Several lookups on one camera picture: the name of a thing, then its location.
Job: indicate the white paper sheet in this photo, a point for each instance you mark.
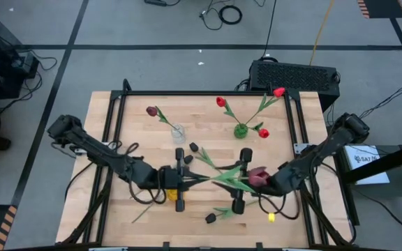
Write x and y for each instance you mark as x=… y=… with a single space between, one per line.
x=368 y=167

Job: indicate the red artificial tulip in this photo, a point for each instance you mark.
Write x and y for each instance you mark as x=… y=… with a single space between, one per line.
x=264 y=133
x=221 y=102
x=279 y=92

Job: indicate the green glass vase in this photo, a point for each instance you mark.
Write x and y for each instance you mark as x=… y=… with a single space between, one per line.
x=240 y=131

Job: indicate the black computer case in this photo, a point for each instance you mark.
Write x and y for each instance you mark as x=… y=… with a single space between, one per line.
x=291 y=76

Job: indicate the black power strip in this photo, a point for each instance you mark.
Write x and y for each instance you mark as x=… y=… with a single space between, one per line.
x=155 y=2

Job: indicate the black artificial tulip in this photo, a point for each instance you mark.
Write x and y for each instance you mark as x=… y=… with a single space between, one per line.
x=210 y=218
x=188 y=159
x=193 y=146

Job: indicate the black metal stand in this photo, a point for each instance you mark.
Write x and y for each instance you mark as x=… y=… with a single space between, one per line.
x=396 y=158

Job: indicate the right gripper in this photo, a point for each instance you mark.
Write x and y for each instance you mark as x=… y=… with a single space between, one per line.
x=245 y=155

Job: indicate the clear glass vase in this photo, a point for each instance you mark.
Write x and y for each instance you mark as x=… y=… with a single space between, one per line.
x=179 y=137

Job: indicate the yellow glass vase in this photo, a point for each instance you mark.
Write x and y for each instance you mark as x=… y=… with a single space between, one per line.
x=171 y=195

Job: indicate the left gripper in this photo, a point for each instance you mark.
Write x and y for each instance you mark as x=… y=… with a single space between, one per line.
x=167 y=178

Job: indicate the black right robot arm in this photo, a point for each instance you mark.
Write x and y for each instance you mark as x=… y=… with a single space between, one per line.
x=326 y=146

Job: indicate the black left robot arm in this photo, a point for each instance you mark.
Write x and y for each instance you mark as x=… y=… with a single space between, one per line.
x=100 y=153

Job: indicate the black aluminium table frame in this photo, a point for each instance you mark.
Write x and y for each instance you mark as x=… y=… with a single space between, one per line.
x=204 y=93

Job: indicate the silver mounting plate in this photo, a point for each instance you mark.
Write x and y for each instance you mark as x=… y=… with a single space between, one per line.
x=300 y=148

